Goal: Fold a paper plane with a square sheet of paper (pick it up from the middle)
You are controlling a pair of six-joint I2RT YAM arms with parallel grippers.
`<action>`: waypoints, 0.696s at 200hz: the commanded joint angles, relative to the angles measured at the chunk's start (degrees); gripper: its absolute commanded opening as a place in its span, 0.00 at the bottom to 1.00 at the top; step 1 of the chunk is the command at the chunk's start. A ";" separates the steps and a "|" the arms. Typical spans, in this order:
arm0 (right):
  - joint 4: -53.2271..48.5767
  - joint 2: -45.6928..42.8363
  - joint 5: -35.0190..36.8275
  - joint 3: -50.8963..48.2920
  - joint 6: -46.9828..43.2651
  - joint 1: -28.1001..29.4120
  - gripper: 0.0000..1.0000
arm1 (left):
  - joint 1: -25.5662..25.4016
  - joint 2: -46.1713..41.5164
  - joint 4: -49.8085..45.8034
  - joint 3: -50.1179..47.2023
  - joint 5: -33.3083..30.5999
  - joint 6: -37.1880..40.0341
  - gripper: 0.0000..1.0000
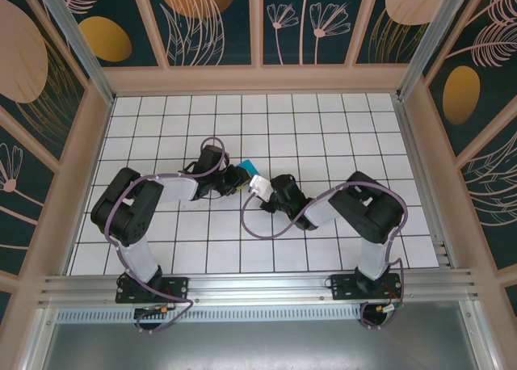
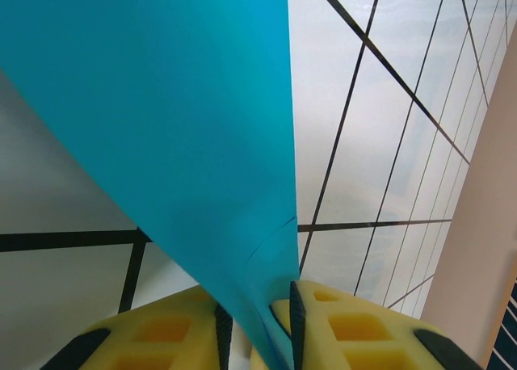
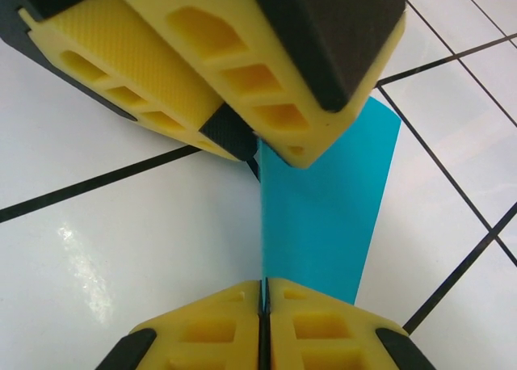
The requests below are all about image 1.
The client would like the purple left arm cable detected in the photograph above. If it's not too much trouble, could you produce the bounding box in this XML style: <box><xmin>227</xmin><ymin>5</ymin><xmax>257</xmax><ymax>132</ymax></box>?
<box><xmin>103</xmin><ymin>136</ymin><xmax>227</xmax><ymax>334</ymax></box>

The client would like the aluminium corner post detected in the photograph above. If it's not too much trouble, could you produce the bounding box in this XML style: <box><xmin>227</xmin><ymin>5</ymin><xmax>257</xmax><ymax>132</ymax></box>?
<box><xmin>397</xmin><ymin>0</ymin><xmax>473</xmax><ymax>100</ymax></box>
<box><xmin>32</xmin><ymin>0</ymin><xmax>116</xmax><ymax>104</ymax></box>

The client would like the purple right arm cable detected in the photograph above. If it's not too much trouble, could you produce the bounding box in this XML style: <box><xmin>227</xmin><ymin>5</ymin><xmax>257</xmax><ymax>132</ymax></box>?
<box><xmin>241</xmin><ymin>183</ymin><xmax>407</xmax><ymax>331</ymax></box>

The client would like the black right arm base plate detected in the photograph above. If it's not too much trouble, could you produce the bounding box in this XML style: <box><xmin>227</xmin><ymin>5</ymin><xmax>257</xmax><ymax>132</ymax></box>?
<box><xmin>330</xmin><ymin>272</ymin><xmax>403</xmax><ymax>302</ymax></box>

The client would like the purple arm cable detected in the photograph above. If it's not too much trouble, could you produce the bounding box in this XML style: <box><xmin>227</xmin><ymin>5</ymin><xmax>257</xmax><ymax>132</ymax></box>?
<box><xmin>241</xmin><ymin>183</ymin><xmax>407</xmax><ymax>331</ymax></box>
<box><xmin>103</xmin><ymin>136</ymin><xmax>227</xmax><ymax>334</ymax></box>

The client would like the slotted grey cable duct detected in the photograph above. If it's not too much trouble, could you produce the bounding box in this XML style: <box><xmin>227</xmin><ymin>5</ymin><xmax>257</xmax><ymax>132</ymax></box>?
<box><xmin>56</xmin><ymin>307</ymin><xmax>364</xmax><ymax>323</ymax></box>

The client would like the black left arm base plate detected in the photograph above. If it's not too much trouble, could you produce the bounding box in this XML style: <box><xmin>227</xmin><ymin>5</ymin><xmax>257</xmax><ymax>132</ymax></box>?
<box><xmin>116</xmin><ymin>275</ymin><xmax>190</xmax><ymax>305</ymax></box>

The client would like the aluminium side rail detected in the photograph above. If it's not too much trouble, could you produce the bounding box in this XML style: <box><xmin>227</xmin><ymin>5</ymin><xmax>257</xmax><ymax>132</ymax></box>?
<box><xmin>393</xmin><ymin>95</ymin><xmax>460</xmax><ymax>270</ymax></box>

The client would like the grey metal shelf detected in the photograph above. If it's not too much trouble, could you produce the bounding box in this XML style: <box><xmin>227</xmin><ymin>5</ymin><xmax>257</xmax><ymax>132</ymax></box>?
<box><xmin>23</xmin><ymin>305</ymin><xmax>502</xmax><ymax>370</ymax></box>

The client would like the teal cloth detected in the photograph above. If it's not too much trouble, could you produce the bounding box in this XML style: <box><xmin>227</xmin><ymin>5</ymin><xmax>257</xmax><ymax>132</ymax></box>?
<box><xmin>237</xmin><ymin>158</ymin><xmax>259</xmax><ymax>176</ymax></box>

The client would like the small circuit board yellow connector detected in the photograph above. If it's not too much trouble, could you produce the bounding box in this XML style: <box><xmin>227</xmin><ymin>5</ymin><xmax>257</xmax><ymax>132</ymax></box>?
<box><xmin>135</xmin><ymin>305</ymin><xmax>179</xmax><ymax>317</ymax></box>
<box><xmin>373</xmin><ymin>301</ymin><xmax>407</xmax><ymax>317</ymax></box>

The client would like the aluminium mounting rail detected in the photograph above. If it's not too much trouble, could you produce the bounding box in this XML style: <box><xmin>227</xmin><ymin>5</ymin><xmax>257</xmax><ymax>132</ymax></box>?
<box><xmin>38</xmin><ymin>268</ymin><xmax>480</xmax><ymax>309</ymax></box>

